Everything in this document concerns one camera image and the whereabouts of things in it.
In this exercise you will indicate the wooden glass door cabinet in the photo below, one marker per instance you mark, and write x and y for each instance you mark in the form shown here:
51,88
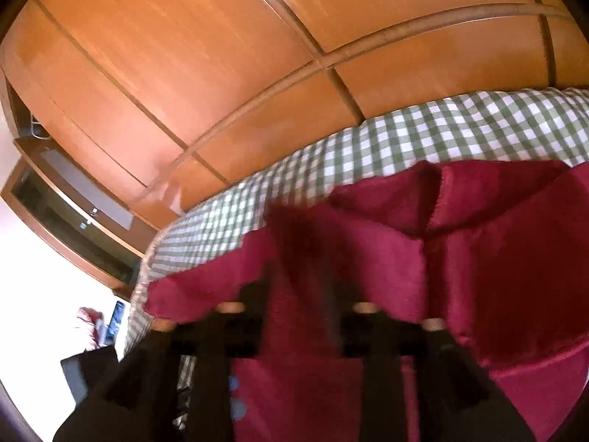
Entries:
69,221

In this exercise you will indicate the dark red cloth garment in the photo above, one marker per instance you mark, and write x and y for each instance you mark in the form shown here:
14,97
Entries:
483,262

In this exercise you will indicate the green checkered bed sheet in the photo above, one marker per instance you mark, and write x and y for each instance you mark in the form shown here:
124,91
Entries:
414,133

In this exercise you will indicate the black flat object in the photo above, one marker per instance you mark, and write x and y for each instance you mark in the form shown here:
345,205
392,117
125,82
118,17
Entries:
87,373

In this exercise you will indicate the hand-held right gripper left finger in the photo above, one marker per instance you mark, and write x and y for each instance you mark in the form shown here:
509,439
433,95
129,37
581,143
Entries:
211,359

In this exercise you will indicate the wooden wardrobe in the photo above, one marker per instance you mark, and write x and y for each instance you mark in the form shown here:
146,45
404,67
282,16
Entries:
207,69

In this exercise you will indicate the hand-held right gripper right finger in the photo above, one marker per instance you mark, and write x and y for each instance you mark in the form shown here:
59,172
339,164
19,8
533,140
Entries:
395,359

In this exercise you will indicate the red and white cloth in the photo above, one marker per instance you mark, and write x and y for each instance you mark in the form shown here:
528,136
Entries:
88,324

